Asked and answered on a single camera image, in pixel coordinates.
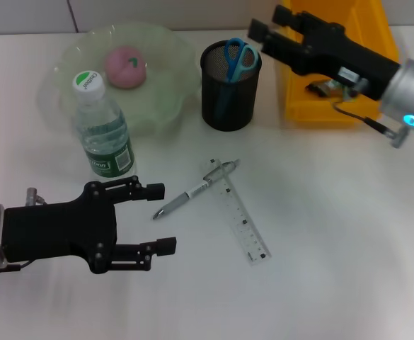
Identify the clear green-label water bottle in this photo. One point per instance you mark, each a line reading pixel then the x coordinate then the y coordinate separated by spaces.
pixel 104 141

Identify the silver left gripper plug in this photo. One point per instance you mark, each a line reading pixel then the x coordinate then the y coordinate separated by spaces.
pixel 33 195

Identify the yellow plastic bin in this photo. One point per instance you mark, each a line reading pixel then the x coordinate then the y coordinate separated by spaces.
pixel 309 110

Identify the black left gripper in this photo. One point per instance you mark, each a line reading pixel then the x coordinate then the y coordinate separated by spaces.
pixel 58 230

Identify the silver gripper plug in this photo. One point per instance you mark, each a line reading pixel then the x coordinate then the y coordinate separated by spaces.
pixel 33 195
pixel 359 86

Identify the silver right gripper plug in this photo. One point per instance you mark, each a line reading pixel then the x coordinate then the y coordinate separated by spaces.
pixel 359 86

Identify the black mesh pen holder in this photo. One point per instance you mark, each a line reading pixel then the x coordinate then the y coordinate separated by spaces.
pixel 242 106

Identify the clear plastic ruler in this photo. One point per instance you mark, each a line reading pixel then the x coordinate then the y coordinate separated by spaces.
pixel 240 223

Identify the grey white ballpoint pen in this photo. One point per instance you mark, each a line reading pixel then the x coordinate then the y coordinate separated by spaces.
pixel 196 189

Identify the green plastic wrapper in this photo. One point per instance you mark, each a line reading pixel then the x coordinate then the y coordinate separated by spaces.
pixel 321 88

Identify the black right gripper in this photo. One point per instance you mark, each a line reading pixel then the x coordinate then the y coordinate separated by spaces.
pixel 334 53

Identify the pale green glass fruit plate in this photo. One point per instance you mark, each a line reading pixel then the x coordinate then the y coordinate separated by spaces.
pixel 164 88

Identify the pink toy peach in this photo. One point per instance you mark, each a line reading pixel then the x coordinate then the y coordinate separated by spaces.
pixel 123 69

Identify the blue scissors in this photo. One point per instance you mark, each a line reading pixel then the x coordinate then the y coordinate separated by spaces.
pixel 233 67

